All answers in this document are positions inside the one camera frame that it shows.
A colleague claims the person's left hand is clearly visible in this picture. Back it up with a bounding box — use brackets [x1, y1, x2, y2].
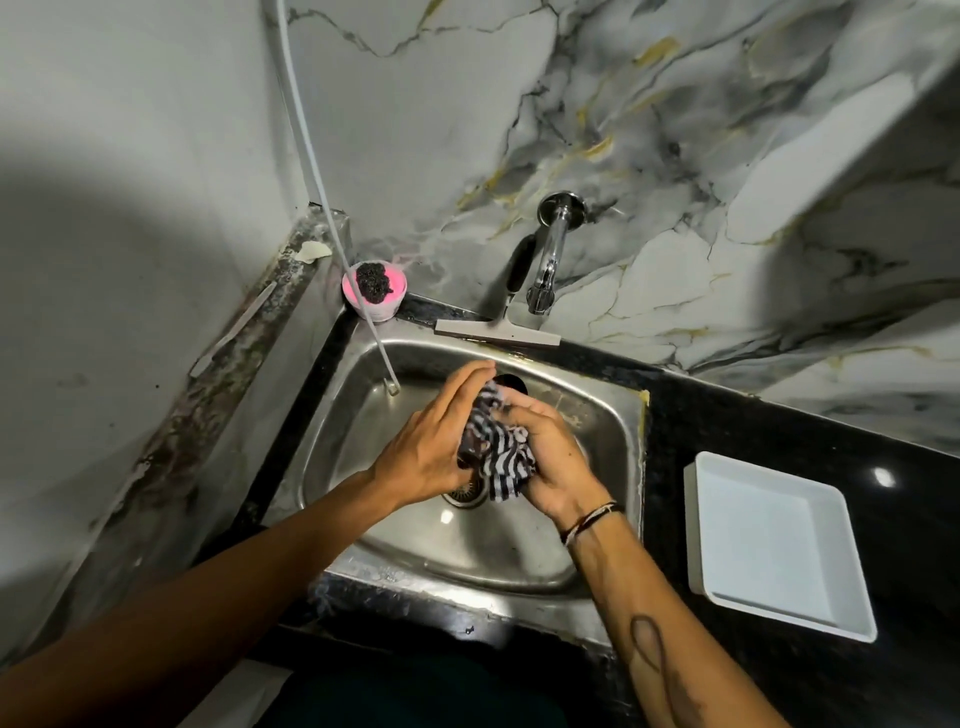
[370, 359, 498, 510]

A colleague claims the person's right hand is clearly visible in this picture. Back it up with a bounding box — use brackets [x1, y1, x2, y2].
[500, 388, 610, 530]

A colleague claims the black white striped cloth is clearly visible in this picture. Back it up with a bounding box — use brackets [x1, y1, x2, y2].
[457, 380, 538, 504]

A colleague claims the person's right forearm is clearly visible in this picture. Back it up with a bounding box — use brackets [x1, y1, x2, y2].
[561, 504, 792, 728]

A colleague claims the person's left forearm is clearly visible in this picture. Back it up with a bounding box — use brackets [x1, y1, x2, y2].
[0, 472, 391, 728]

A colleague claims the stainless steel sink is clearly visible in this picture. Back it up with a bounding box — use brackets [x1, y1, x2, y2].
[262, 324, 651, 648]

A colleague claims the sink drain strainer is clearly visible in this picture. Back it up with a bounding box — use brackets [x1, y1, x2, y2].
[441, 474, 490, 511]

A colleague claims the pink round container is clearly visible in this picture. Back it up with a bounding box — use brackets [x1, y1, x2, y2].
[342, 259, 409, 324]

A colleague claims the dark steel wool scrubber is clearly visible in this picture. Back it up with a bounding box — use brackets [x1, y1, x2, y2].
[354, 261, 395, 305]

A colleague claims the white square tray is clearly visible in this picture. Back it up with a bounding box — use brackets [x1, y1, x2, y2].
[682, 450, 879, 645]

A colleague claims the thread wrist bracelet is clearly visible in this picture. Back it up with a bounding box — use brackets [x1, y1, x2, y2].
[559, 501, 625, 548]

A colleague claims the squeegee with black handle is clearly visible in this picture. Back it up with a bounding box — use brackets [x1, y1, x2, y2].
[434, 233, 562, 348]

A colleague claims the chrome wall tap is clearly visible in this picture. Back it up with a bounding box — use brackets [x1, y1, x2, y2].
[525, 191, 588, 317]

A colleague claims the white hose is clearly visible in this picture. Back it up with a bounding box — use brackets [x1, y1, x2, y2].
[274, 0, 402, 397]

